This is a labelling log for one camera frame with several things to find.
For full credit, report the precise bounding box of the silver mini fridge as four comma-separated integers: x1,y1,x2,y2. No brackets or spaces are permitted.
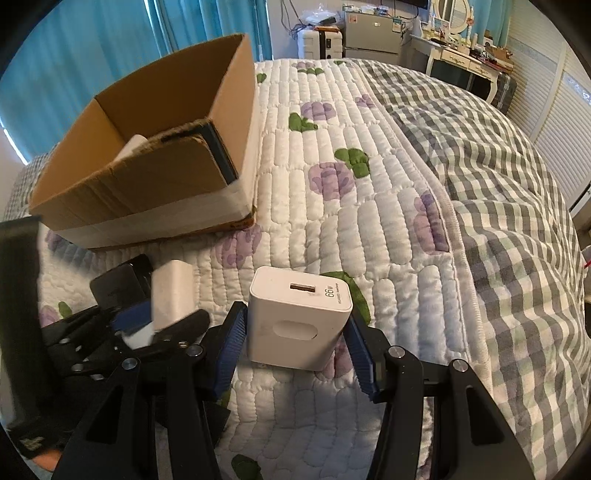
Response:
344,10,403,56

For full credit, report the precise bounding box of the white dressing table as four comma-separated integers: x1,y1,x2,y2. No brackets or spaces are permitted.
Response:
409,34,514,103

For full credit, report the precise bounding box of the dark suitcase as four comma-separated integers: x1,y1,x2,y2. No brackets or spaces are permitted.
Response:
488,71,519,115

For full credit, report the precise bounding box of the blue curtain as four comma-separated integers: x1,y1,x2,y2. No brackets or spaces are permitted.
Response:
0,0,273,163

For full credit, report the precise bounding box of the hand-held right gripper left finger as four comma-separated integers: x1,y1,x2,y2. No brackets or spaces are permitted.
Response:
51,302,247,480

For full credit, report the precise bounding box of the black rectangular device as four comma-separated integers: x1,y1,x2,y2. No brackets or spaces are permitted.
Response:
89,254,154,315

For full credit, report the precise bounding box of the oval table mirror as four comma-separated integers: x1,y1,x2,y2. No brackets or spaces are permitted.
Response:
434,0,470,36

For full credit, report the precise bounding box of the white louvered wardrobe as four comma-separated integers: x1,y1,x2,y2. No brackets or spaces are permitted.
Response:
505,8,591,209

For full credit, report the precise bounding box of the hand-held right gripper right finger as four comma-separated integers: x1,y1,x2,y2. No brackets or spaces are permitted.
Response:
344,316,536,480

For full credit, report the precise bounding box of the grey plaid blanket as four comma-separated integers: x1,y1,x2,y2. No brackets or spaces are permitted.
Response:
358,60,588,480

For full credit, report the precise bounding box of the dark flat tablet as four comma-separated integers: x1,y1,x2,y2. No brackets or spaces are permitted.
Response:
161,119,241,188

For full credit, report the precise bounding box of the white suitcase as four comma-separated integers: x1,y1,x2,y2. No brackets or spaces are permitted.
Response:
295,25,345,61

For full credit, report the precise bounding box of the cardboard box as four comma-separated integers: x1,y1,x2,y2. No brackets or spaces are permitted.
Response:
28,33,258,251

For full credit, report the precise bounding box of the small white box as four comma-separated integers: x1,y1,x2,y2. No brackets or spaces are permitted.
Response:
115,134,149,161

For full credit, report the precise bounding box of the white charger with oval dent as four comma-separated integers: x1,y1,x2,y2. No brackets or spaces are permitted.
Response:
248,266,354,372

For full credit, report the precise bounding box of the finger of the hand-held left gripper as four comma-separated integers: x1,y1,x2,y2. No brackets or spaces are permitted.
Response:
41,299,155,370
99,308,212,384

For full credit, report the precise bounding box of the white floral quilt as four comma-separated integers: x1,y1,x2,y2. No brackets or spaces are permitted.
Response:
4,59,472,480

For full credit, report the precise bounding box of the plain white charger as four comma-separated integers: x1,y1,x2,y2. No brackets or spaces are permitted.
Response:
124,259,200,350

